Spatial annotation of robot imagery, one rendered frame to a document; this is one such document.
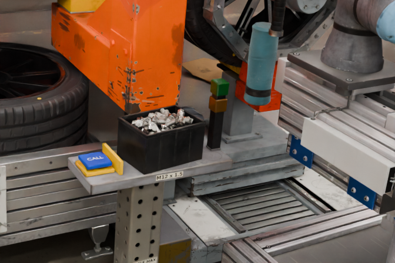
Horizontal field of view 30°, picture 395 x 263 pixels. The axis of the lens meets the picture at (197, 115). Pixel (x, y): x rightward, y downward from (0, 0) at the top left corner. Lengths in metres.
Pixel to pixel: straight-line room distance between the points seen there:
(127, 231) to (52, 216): 0.29
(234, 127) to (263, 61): 0.47
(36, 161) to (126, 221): 0.32
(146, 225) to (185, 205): 0.51
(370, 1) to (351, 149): 0.33
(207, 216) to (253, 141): 0.39
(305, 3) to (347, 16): 0.60
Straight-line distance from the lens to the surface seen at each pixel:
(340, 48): 1.77
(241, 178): 2.69
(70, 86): 2.38
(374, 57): 1.78
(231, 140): 2.72
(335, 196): 2.78
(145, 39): 2.06
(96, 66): 2.32
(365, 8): 1.67
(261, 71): 2.36
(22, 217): 2.24
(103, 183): 1.91
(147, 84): 2.11
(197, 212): 2.55
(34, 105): 2.24
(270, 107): 2.58
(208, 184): 2.62
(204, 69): 4.09
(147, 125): 1.96
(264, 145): 2.74
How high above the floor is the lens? 1.37
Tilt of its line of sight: 23 degrees down
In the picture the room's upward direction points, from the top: 5 degrees clockwise
